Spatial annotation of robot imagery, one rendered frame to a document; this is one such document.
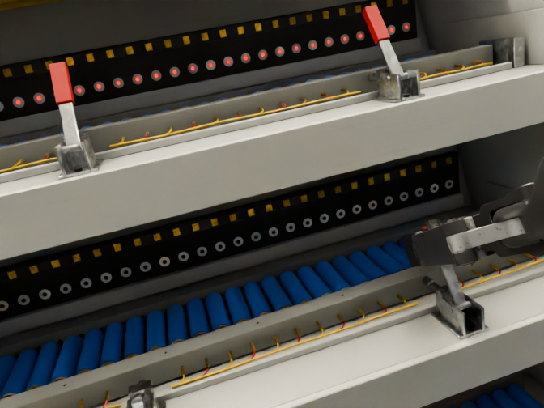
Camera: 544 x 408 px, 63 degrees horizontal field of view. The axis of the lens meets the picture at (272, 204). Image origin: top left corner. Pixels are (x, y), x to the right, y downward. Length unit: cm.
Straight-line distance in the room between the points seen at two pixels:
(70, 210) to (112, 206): 3
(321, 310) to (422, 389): 10
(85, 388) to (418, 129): 34
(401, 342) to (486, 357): 7
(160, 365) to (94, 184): 16
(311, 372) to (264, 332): 5
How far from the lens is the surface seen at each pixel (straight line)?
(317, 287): 45
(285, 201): 49
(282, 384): 38
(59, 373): 45
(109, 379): 41
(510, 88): 44
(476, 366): 42
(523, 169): 55
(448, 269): 41
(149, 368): 40
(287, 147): 35
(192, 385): 39
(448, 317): 42
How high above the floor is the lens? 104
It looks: 1 degrees up
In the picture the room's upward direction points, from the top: 15 degrees counter-clockwise
